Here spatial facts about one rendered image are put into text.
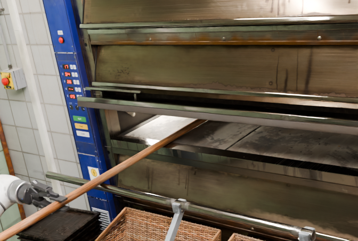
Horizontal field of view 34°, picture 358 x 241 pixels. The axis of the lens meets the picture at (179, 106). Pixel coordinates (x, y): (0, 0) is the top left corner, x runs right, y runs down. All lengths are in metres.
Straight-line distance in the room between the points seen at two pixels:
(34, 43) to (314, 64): 1.46
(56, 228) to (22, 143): 0.67
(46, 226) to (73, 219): 0.13
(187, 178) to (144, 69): 0.50
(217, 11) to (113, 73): 0.65
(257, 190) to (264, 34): 0.63
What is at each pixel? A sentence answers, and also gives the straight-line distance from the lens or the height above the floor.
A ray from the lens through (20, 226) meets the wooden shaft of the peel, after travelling 2.04.
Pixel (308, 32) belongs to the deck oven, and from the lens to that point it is 1.92.
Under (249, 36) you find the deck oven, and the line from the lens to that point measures 2.04.
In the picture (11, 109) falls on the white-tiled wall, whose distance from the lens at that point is 3.24.
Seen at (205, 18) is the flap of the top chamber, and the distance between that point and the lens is 2.10.
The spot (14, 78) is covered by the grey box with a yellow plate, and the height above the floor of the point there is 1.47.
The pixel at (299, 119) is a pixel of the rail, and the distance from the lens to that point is 1.86.
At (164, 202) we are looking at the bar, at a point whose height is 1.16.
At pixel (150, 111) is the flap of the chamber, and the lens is 2.23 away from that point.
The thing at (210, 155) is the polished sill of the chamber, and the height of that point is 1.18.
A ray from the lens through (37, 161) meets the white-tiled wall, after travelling 3.24.
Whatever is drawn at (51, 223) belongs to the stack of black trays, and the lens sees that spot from 2.85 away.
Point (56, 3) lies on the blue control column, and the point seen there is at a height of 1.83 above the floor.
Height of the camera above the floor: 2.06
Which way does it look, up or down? 17 degrees down
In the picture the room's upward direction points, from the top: 10 degrees counter-clockwise
